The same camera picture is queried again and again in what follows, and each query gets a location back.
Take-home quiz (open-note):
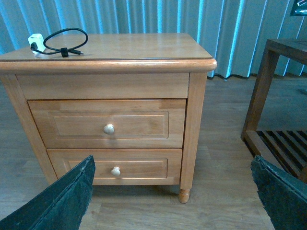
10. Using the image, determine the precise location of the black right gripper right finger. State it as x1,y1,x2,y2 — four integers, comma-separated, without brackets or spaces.
251,156,307,230

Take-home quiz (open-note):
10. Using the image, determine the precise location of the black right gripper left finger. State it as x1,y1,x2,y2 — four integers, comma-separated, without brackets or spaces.
0,156,95,230

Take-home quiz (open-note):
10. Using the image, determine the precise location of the wooden drawer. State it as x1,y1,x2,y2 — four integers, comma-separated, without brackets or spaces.
47,149,182,185
28,99,186,149

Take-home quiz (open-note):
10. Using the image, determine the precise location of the black charger cable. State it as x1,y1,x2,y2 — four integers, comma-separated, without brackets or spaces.
30,27,89,58

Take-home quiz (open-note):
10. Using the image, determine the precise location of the white charger block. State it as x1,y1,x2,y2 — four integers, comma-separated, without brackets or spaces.
28,34,46,54

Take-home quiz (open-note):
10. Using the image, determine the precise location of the dark wooden side table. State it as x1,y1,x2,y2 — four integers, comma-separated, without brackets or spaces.
241,39,307,182

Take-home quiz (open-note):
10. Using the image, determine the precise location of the light wooden nightstand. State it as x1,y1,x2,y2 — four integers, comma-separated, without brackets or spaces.
0,34,217,203

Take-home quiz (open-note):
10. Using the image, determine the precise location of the grey pleated curtain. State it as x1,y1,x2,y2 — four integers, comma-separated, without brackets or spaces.
0,0,307,78

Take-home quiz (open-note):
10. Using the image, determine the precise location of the dark object at curtain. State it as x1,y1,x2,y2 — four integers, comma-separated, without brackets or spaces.
290,0,307,16

